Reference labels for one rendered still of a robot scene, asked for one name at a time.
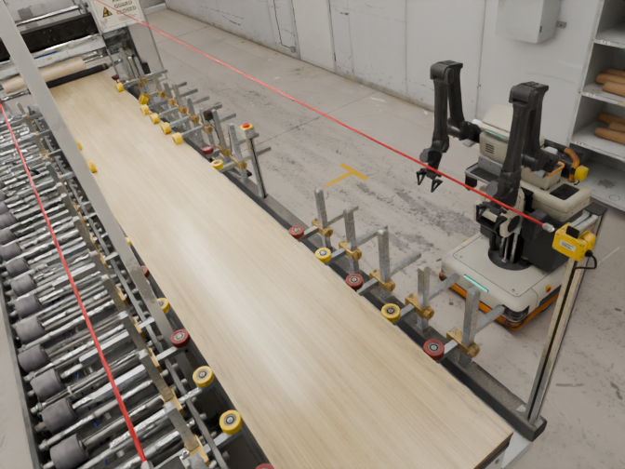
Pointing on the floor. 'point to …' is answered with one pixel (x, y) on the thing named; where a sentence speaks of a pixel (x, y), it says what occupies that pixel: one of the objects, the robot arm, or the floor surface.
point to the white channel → (19, 53)
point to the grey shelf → (604, 188)
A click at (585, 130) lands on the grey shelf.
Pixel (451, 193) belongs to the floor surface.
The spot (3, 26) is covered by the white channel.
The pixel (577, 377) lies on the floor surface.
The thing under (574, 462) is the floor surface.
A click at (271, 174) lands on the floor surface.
